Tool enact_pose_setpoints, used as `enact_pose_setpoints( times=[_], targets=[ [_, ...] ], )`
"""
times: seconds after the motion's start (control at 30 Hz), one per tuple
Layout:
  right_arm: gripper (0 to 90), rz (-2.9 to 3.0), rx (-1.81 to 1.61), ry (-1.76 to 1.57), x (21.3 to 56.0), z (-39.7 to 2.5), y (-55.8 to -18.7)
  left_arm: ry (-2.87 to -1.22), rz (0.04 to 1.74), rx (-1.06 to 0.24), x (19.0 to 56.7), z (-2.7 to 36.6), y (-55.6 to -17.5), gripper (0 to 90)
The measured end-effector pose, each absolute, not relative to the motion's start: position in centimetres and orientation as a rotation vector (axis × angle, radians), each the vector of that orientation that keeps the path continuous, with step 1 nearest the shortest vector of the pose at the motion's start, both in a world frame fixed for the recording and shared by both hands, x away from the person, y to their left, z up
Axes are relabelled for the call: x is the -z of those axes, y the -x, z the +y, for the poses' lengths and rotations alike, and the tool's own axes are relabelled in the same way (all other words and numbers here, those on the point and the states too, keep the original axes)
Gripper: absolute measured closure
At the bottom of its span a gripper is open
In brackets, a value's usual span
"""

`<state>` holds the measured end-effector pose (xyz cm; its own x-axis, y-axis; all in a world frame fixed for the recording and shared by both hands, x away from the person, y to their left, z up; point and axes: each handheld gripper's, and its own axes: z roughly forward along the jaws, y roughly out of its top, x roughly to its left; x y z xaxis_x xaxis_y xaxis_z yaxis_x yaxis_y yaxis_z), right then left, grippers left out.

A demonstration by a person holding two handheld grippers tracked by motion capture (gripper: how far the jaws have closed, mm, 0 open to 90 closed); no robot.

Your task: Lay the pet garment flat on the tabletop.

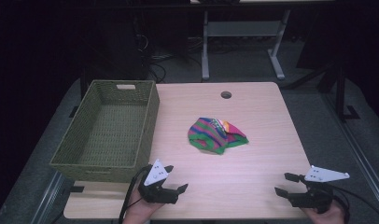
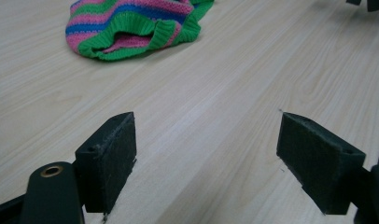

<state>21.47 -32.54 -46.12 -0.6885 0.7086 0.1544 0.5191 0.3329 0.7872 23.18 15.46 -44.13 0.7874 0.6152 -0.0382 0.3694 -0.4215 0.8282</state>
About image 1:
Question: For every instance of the person's left hand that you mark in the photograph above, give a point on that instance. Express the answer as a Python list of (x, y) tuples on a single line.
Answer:
[(137, 210)]

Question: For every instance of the person's right hand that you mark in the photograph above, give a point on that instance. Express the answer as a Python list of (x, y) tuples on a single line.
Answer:
[(329, 217)]

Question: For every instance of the striped knit garment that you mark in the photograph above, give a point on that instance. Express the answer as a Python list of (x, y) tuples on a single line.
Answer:
[(211, 137)]

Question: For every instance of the grey metal desk frame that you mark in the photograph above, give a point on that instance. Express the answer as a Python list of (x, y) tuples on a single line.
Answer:
[(243, 28)]

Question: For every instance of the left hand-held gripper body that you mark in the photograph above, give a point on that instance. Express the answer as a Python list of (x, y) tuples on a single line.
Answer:
[(156, 174)]

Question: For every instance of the black metal stand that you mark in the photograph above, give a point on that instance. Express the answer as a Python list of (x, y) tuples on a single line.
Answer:
[(340, 90)]

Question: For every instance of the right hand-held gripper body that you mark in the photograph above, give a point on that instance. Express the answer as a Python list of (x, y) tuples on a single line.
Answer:
[(318, 194)]

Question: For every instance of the metal floor rail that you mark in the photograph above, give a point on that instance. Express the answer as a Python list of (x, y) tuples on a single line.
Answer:
[(358, 146), (49, 196)]

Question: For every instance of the green woven basket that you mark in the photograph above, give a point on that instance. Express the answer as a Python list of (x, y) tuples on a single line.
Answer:
[(111, 130)]

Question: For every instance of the dark computer tower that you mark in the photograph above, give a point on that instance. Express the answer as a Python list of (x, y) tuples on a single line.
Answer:
[(116, 46)]

